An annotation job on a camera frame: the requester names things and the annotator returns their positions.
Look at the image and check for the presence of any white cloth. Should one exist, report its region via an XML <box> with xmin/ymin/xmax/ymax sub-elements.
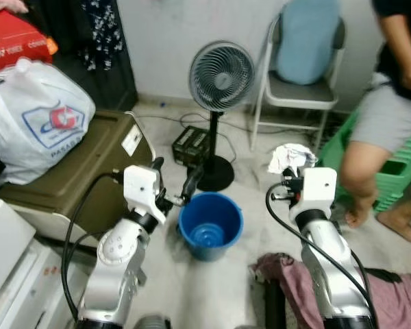
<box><xmin>269</xmin><ymin>143</ymin><xmax>319</xmax><ymax>175</ymax></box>

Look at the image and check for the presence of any mauve cartoon print blanket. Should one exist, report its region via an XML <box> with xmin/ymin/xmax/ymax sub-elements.
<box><xmin>253</xmin><ymin>252</ymin><xmax>411</xmax><ymax>329</ymax></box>

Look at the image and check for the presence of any olive plastic storage box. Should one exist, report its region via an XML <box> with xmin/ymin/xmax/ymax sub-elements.
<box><xmin>0</xmin><ymin>110</ymin><xmax>155</xmax><ymax>241</ymax></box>

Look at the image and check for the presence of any grey folding chair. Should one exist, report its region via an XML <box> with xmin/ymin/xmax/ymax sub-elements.
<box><xmin>250</xmin><ymin>10</ymin><xmax>347</xmax><ymax>155</ymax></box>

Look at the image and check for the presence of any green plastic stool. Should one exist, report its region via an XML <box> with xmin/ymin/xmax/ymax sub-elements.
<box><xmin>319</xmin><ymin>113</ymin><xmax>411</xmax><ymax>213</ymax></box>

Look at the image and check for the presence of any grey standing fan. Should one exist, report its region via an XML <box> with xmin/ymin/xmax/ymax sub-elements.
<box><xmin>189</xmin><ymin>41</ymin><xmax>256</xmax><ymax>193</ymax></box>

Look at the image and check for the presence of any person in grey shorts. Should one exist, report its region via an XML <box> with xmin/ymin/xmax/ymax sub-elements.
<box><xmin>339</xmin><ymin>0</ymin><xmax>411</xmax><ymax>249</ymax></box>

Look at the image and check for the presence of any grey left robot leg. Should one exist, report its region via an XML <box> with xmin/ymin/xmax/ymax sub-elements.
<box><xmin>134</xmin><ymin>314</ymin><xmax>172</xmax><ymax>329</ymax></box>

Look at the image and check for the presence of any black floral print garment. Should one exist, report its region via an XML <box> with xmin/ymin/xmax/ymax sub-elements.
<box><xmin>79</xmin><ymin>0</ymin><xmax>122</xmax><ymax>73</ymax></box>

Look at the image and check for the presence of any white printed plastic bag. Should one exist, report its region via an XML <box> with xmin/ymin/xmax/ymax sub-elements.
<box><xmin>0</xmin><ymin>58</ymin><xmax>97</xmax><ymax>186</ymax></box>

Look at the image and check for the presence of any light blue cushion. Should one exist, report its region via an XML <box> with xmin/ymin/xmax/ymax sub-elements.
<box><xmin>274</xmin><ymin>0</ymin><xmax>341</xmax><ymax>86</ymax></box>

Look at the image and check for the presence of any white plastic appliance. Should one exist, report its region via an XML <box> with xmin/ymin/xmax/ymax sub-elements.
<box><xmin>0</xmin><ymin>195</ymin><xmax>79</xmax><ymax>329</ymax></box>

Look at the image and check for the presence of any red sports bag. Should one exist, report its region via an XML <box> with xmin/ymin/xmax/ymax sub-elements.
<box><xmin>0</xmin><ymin>10</ymin><xmax>55</xmax><ymax>73</ymax></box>

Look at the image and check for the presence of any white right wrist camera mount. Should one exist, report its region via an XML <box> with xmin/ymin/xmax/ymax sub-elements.
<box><xmin>298</xmin><ymin>167</ymin><xmax>338</xmax><ymax>221</ymax></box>

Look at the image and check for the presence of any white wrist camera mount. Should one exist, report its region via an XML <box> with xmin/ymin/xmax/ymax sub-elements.
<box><xmin>298</xmin><ymin>167</ymin><xmax>338</xmax><ymax>221</ymax></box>
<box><xmin>123</xmin><ymin>164</ymin><xmax>166</xmax><ymax>223</ymax></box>

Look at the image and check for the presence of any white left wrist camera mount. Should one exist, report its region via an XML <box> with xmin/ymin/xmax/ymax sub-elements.
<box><xmin>123</xmin><ymin>164</ymin><xmax>166</xmax><ymax>223</ymax></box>

